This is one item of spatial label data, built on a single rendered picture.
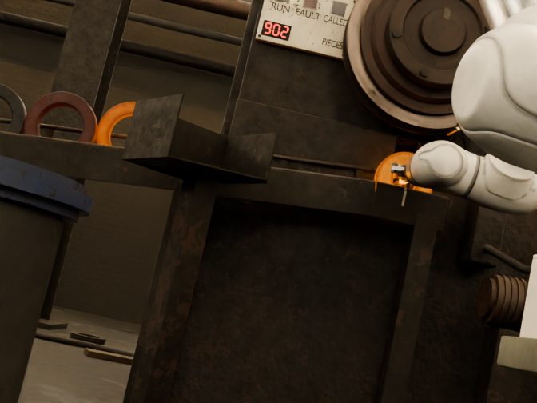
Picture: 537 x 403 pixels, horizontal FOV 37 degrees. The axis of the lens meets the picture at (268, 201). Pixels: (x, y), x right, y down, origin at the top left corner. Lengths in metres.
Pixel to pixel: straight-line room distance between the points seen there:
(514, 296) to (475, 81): 1.11
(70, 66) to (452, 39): 3.10
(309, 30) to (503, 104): 1.45
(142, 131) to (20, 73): 6.96
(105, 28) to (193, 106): 3.61
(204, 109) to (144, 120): 6.60
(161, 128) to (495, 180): 0.72
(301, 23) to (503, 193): 0.82
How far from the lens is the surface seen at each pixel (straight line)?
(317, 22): 2.30
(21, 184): 1.04
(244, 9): 7.91
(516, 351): 1.05
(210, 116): 8.35
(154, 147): 1.70
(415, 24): 2.12
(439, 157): 1.71
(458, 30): 2.12
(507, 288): 1.96
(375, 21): 2.15
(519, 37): 0.91
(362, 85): 2.12
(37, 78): 8.65
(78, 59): 4.84
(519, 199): 1.80
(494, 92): 0.88
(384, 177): 2.09
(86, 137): 2.09
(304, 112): 2.24
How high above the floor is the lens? 0.30
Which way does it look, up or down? 8 degrees up
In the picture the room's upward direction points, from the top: 13 degrees clockwise
